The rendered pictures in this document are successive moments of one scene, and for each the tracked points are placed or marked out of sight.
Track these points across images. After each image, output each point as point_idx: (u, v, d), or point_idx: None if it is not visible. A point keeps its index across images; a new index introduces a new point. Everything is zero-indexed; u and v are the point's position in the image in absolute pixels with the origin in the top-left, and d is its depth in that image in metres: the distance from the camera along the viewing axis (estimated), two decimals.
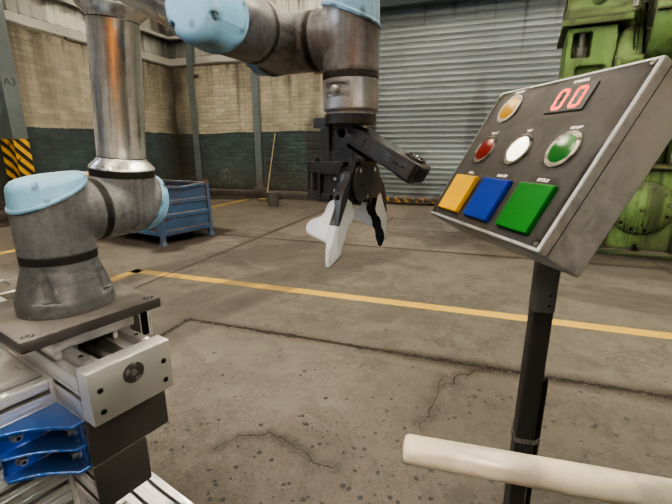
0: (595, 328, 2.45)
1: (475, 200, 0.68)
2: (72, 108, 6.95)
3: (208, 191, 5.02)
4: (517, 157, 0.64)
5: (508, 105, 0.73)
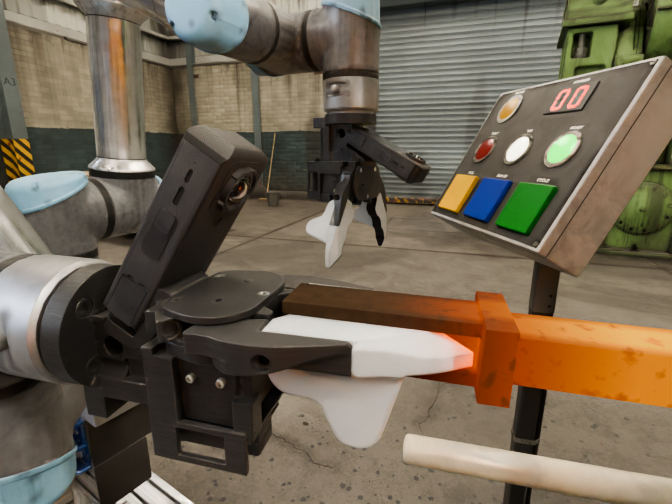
0: None
1: (475, 200, 0.68)
2: (72, 108, 6.95)
3: None
4: (517, 157, 0.64)
5: (508, 105, 0.74)
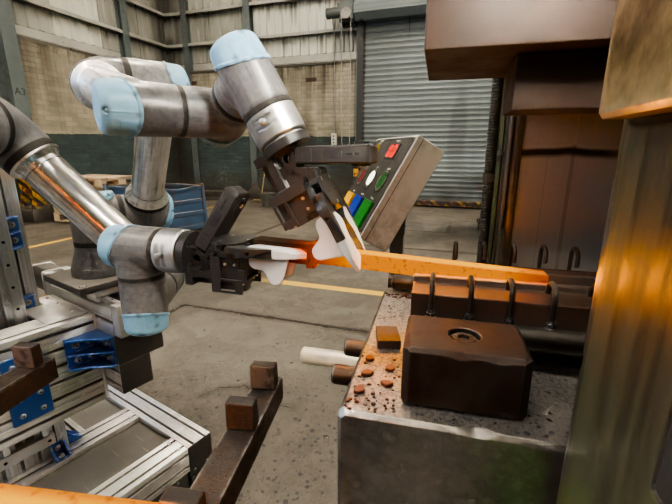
0: None
1: (349, 208, 1.12)
2: (77, 115, 7.40)
3: (204, 193, 5.47)
4: (369, 183, 1.08)
5: None
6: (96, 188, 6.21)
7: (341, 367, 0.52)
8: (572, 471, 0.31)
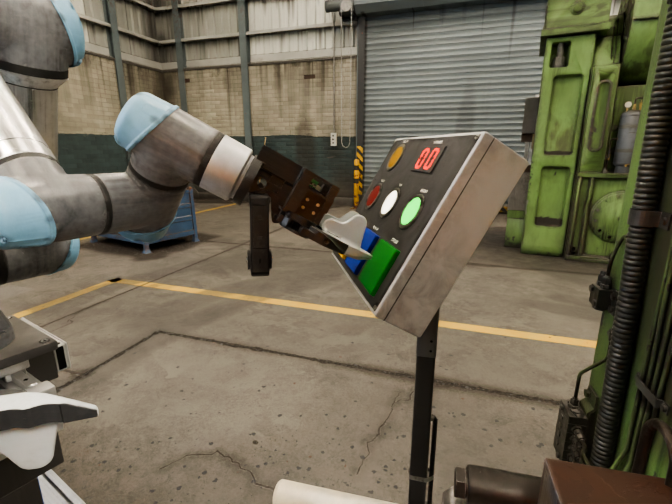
0: (560, 341, 2.47)
1: None
2: (61, 114, 6.97)
3: (193, 198, 5.04)
4: (386, 211, 0.66)
5: (395, 154, 0.75)
6: None
7: None
8: None
